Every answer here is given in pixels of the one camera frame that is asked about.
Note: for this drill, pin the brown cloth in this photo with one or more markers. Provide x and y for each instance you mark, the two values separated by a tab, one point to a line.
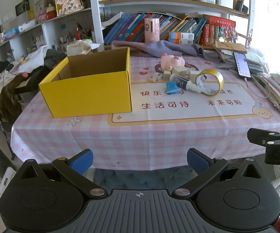
9	99

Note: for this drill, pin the pink plush pig toy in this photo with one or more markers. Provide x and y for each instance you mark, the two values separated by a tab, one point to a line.
171	62

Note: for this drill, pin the small white printed box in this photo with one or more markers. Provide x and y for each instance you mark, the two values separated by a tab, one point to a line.
154	77

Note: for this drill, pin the red white doll jar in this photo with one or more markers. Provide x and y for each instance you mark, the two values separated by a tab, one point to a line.
51	13

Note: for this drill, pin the stack of brown notebooks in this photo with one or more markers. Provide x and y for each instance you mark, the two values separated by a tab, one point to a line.
227	46

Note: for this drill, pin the row of blue books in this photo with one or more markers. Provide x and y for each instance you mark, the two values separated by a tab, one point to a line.
130	29

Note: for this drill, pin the red boxed book set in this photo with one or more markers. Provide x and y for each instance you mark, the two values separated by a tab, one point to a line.
217	21

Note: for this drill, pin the dark grey garment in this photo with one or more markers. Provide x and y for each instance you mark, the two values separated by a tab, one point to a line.
55	58

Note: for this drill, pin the open grey book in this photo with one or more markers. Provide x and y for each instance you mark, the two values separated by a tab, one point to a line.
112	19

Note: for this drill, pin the white shirt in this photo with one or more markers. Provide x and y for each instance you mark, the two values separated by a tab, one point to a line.
36	58

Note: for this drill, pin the white shelf unit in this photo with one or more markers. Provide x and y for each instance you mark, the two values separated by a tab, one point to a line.
95	17

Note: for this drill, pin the small blue plastic item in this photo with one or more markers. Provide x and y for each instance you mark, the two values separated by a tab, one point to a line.
171	87

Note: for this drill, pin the yellow tape roll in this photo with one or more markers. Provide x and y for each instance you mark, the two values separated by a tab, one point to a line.
221	80

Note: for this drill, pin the pink purple scarf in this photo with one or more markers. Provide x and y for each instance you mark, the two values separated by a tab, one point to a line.
154	47

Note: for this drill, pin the green cup with pens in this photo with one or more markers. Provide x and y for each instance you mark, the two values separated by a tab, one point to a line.
81	32

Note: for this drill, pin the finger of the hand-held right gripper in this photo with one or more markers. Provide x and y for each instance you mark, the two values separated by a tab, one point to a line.
256	136

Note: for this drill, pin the pink gift box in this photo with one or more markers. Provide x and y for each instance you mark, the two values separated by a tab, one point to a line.
41	16

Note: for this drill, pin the black picture frame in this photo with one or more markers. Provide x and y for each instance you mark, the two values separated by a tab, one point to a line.
22	7

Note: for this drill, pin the flat white box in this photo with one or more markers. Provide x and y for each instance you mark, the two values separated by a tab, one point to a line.
27	26

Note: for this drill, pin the white rectangular block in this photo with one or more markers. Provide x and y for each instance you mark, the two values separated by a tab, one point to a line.
167	74
193	74

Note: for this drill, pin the yellow cardboard box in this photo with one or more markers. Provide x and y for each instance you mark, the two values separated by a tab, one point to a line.
89	94

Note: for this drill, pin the white dark-label bottle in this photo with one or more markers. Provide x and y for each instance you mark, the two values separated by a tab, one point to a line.
181	80

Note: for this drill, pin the black side table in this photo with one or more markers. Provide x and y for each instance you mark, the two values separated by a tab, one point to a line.
30	82

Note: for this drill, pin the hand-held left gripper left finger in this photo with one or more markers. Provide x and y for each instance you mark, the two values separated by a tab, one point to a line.
81	161

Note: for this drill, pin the blue tufted seat cushion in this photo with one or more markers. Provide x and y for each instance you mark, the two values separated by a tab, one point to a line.
142	179

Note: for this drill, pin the white power adapter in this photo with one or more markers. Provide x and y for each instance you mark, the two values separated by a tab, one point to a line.
178	70

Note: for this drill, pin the tall pink printed box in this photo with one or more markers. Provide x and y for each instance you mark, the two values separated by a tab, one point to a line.
152	30

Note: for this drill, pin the cream tissue pack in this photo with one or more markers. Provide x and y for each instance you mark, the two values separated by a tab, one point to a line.
78	47

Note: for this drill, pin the stack of orange blue boxes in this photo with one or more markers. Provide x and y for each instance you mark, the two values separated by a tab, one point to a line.
181	37

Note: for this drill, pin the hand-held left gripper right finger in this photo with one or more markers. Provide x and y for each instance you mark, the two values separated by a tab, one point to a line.
198	161

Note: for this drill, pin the black smartphone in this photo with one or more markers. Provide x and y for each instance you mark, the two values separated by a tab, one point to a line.
242	64

